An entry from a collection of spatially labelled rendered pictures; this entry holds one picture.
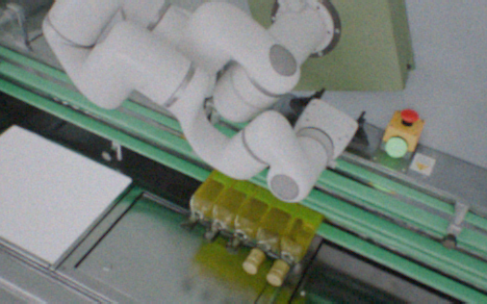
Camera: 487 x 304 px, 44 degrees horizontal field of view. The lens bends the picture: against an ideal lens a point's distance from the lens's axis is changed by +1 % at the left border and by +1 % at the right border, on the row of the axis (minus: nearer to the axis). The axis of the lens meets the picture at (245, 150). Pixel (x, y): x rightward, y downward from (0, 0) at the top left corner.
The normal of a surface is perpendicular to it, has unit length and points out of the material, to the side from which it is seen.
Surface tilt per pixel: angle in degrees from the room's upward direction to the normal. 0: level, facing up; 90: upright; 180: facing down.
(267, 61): 75
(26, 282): 90
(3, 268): 90
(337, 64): 2
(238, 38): 70
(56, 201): 90
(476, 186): 90
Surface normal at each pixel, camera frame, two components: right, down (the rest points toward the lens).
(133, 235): 0.10, -0.71
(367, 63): -0.48, 0.59
